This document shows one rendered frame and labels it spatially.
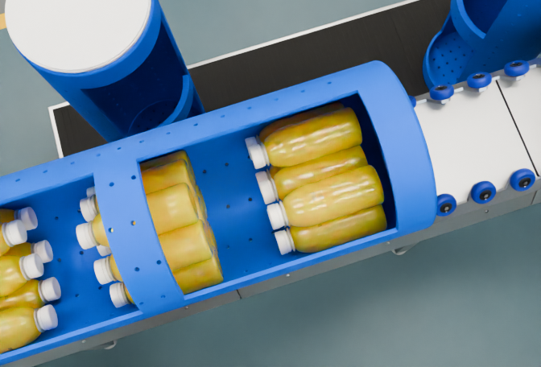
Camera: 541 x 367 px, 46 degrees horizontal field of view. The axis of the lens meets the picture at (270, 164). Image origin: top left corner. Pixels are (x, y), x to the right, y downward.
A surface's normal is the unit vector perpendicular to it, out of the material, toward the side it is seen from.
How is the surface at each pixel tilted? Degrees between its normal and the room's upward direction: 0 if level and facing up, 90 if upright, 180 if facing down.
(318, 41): 0
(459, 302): 0
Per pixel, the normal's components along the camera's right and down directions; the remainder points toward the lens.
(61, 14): -0.04, -0.25
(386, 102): -0.11, -0.44
